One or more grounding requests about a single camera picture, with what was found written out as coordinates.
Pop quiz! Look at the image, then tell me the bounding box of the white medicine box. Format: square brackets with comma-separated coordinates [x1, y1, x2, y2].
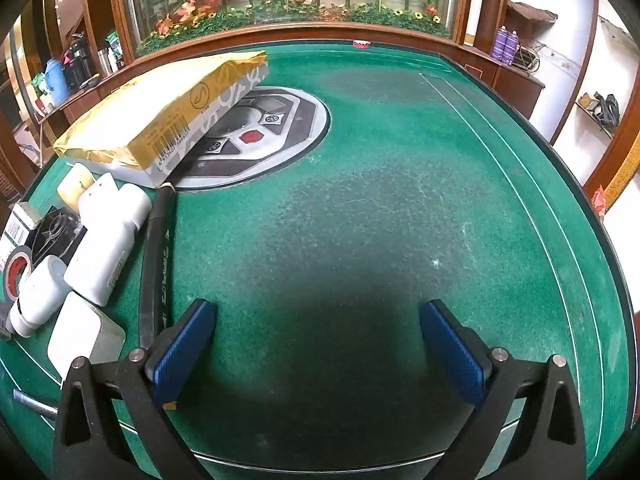
[0, 201, 43, 261]

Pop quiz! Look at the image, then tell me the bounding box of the blue thermos jug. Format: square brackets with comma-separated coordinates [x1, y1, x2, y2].
[44, 57, 68, 106]

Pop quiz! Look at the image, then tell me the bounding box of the black pen with gold ends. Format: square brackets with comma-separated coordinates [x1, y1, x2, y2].
[140, 183, 177, 356]

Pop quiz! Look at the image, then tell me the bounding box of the black bag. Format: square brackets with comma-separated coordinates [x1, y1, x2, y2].
[580, 91, 621, 126]

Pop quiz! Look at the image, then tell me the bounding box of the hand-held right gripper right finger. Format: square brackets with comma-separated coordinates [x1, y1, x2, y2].
[419, 299, 587, 480]

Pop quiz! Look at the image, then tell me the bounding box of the green packet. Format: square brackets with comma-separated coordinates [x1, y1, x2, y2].
[107, 32, 126, 71]

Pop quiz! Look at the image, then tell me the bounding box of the black tape roll red core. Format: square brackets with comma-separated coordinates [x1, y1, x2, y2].
[0, 247, 36, 306]

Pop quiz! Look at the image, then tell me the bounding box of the small white plug adapter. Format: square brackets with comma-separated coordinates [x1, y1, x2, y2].
[77, 172, 119, 213]

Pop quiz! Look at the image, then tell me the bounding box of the white square plug adapter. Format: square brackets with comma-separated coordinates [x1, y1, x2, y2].
[47, 291, 126, 380]

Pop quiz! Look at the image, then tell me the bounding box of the black thermos jug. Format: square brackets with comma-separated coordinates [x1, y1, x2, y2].
[65, 35, 96, 88]

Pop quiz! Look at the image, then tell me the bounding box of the long white power adapter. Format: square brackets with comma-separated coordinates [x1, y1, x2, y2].
[64, 183, 152, 307]

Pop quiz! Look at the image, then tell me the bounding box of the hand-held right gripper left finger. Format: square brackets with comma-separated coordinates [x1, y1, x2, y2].
[52, 298, 217, 480]

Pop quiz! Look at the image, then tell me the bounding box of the yellow cylinder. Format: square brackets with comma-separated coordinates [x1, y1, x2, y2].
[56, 162, 96, 206]

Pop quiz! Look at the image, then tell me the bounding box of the gold taped white box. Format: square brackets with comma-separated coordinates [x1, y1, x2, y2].
[53, 50, 269, 190]

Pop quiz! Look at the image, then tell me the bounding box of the round table control panel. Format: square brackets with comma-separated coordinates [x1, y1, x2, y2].
[172, 87, 331, 191]

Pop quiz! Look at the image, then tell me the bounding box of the white plastic bottle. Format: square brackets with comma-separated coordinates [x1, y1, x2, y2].
[9, 255, 68, 338]

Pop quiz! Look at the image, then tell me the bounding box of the black plastic round mount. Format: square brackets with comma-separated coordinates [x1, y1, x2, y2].
[27, 207, 86, 266]

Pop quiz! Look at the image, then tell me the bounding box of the wooden cabinet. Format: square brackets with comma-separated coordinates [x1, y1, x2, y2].
[495, 65, 546, 121]

